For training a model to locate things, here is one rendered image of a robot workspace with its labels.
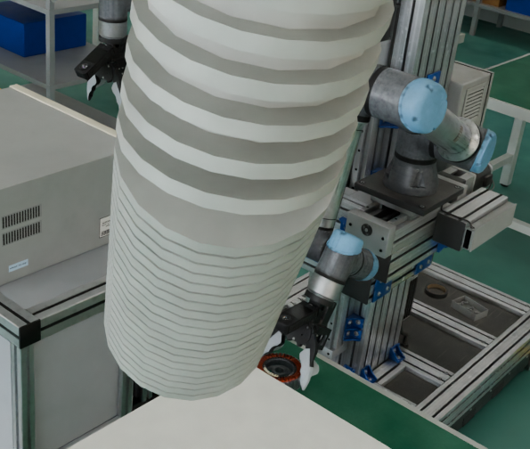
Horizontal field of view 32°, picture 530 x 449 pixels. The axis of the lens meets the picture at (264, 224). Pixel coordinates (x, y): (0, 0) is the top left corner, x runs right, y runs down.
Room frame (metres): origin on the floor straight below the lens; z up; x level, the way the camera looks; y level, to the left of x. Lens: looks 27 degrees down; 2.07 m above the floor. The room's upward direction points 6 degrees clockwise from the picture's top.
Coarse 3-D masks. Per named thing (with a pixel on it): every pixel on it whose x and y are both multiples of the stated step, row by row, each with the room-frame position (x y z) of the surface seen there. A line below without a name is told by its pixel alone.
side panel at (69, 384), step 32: (96, 320) 1.52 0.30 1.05; (32, 352) 1.38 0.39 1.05; (64, 352) 1.45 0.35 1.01; (96, 352) 1.52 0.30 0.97; (32, 384) 1.38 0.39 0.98; (64, 384) 1.45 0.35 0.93; (96, 384) 1.52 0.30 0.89; (128, 384) 1.57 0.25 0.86; (32, 416) 1.38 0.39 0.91; (64, 416) 1.45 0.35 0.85; (96, 416) 1.52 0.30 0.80; (32, 448) 1.38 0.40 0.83; (64, 448) 1.44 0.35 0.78
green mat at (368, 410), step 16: (272, 352) 1.90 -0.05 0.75; (288, 352) 1.91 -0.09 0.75; (320, 368) 1.85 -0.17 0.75; (336, 368) 1.86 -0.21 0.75; (320, 384) 1.79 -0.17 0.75; (336, 384) 1.80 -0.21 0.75; (352, 384) 1.81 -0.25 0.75; (320, 400) 1.73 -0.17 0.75; (336, 400) 1.74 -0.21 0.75; (352, 400) 1.74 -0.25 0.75; (368, 400) 1.75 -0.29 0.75; (384, 400) 1.76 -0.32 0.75; (352, 416) 1.69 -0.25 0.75; (368, 416) 1.69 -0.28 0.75; (384, 416) 1.70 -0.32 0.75; (400, 416) 1.70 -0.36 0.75; (416, 416) 1.71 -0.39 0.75; (368, 432) 1.64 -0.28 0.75; (384, 432) 1.64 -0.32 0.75; (400, 432) 1.65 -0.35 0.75; (416, 432) 1.65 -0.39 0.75; (432, 432) 1.66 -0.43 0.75; (448, 432) 1.67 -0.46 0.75; (400, 448) 1.59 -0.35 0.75; (416, 448) 1.60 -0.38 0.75; (432, 448) 1.61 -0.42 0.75; (448, 448) 1.61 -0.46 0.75; (464, 448) 1.62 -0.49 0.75
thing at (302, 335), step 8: (312, 296) 1.77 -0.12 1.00; (312, 304) 1.78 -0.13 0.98; (320, 304) 1.77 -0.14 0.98; (328, 304) 1.76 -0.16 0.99; (336, 304) 1.81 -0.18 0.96; (320, 312) 1.77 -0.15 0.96; (328, 312) 1.79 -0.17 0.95; (320, 320) 1.78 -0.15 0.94; (328, 320) 1.80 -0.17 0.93; (304, 328) 1.73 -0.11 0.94; (312, 328) 1.73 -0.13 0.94; (320, 328) 1.74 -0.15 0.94; (328, 328) 1.78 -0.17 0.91; (288, 336) 1.74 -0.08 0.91; (296, 336) 1.73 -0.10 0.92; (304, 336) 1.72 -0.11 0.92; (320, 336) 1.77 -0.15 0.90; (328, 336) 1.77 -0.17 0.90; (304, 344) 1.73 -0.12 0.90; (320, 344) 1.75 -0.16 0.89
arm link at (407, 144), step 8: (400, 128) 2.34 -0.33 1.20; (400, 136) 2.34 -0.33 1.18; (408, 136) 2.31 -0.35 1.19; (416, 136) 2.30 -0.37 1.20; (400, 144) 2.33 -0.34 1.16; (408, 144) 2.31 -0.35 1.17; (416, 144) 2.30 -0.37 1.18; (424, 144) 2.29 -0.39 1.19; (432, 144) 2.27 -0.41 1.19; (400, 152) 2.33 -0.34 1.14; (408, 152) 2.31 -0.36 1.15; (416, 152) 2.30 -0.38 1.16; (424, 152) 2.30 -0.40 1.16; (432, 152) 2.28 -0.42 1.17
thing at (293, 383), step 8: (264, 360) 1.72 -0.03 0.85; (272, 360) 1.73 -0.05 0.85; (280, 360) 1.73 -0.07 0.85; (288, 360) 1.73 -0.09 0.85; (296, 360) 1.73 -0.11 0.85; (264, 368) 1.69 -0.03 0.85; (272, 368) 1.72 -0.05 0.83; (280, 368) 1.71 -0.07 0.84; (288, 368) 1.72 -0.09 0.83; (296, 368) 1.70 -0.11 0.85; (272, 376) 1.66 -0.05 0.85; (280, 376) 1.69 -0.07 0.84; (288, 376) 1.67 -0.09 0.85; (296, 376) 1.67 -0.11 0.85; (288, 384) 1.65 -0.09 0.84; (296, 384) 1.67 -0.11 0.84
